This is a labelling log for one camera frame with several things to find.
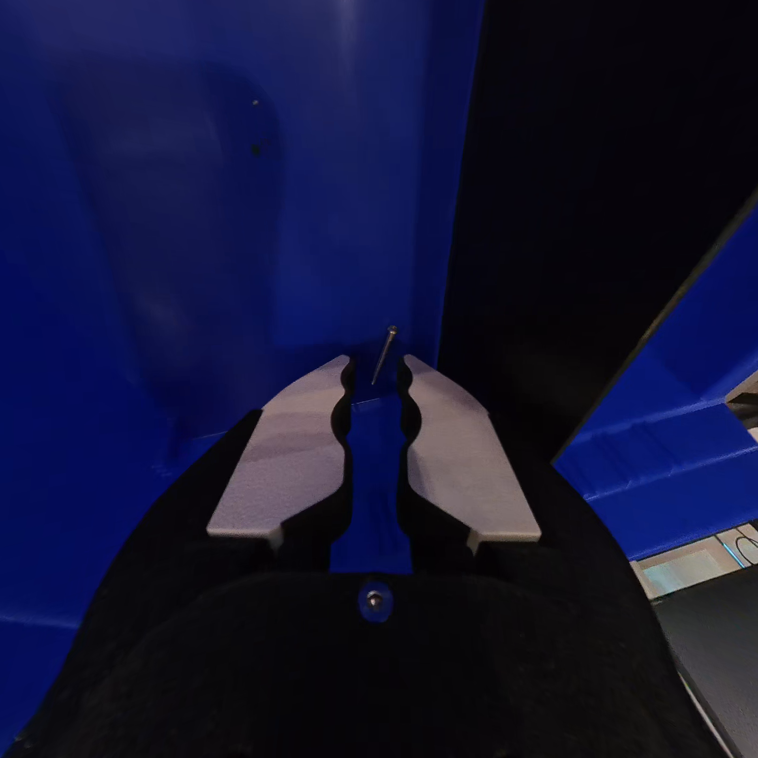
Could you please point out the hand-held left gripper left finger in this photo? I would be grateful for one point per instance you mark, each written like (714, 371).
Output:
(278, 468)

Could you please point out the silver metal bolt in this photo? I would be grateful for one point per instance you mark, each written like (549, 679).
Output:
(384, 355)

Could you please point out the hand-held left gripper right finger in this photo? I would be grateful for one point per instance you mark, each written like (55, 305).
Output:
(468, 474)

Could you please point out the blue plastic bin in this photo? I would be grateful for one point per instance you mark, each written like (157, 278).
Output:
(177, 296)

